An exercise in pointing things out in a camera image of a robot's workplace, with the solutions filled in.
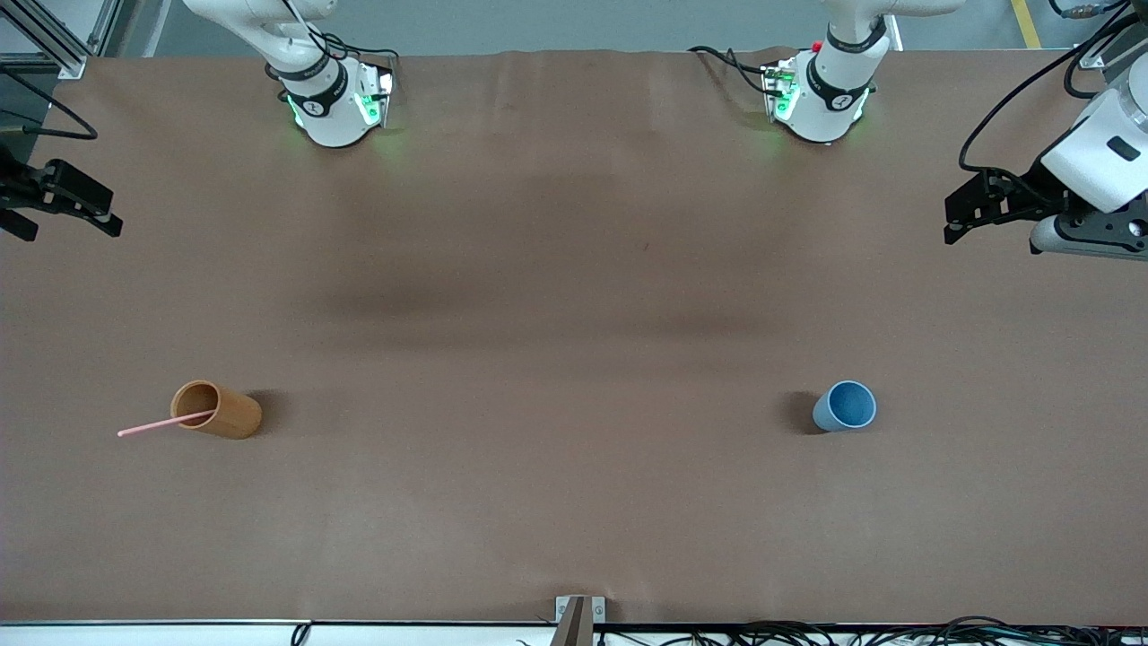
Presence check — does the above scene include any aluminium camera pole bracket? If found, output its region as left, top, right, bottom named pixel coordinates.
left=555, top=595, right=607, bottom=646

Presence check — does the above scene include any pink chopstick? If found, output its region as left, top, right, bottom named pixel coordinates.
left=117, top=410, right=217, bottom=439

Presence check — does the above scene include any brown cylindrical cup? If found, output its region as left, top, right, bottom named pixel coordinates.
left=170, top=380, right=264, bottom=441

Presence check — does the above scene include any aluminium frame post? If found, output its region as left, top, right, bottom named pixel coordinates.
left=88, top=0, right=146, bottom=57

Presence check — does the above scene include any blue cup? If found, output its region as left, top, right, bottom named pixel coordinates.
left=813, top=380, right=878, bottom=434

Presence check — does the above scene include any black base cable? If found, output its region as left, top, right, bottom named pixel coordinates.
left=688, top=45, right=774, bottom=96
left=318, top=31, right=401, bottom=77

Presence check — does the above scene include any black right base cable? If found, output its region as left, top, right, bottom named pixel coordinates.
left=318, top=31, right=401, bottom=77

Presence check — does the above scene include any aluminium frame profile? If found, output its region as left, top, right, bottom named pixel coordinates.
left=0, top=0, right=91, bottom=80

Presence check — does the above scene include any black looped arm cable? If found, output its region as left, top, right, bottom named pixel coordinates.
left=1063, top=18, right=1126, bottom=100

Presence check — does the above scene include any black left base cable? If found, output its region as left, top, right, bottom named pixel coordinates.
left=688, top=45, right=774, bottom=96

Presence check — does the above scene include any aluminium corner bracket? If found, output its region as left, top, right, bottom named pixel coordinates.
left=1079, top=36, right=1126, bottom=71

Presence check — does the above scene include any brown table cover sheet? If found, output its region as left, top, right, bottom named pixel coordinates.
left=0, top=49, right=1148, bottom=626

